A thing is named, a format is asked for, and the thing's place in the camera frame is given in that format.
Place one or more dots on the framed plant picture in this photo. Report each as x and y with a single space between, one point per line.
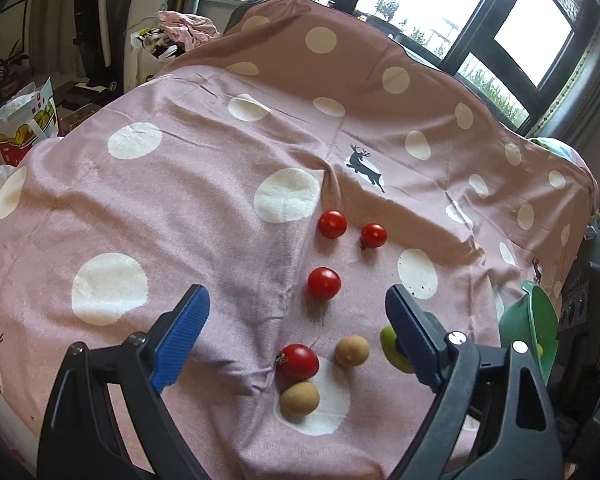
7 55

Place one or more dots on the black upright vacuum cleaner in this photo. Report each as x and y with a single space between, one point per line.
87 35

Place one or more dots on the red yellow shopping bag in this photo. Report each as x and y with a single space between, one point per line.
25 125

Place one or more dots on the brown cardboard box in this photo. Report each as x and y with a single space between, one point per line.
77 110

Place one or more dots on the pale blue cloth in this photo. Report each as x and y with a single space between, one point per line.
557 147

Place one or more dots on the green plastic basin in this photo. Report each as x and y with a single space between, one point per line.
517 317

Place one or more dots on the green jujube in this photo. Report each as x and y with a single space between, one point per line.
392 353
540 349

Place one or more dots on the red cherry tomato with stem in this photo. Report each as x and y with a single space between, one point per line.
373 236

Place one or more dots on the pink clothes pile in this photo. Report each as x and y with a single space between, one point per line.
190 27

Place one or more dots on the brown longan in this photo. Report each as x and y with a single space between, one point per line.
300 399
351 351

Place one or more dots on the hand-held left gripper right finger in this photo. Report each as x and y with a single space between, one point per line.
410 335

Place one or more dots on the white patterned bag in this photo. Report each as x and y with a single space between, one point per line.
140 60

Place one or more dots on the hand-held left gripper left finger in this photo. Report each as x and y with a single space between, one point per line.
180 340

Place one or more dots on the pink polka dot cloth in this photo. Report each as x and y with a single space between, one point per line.
180 185

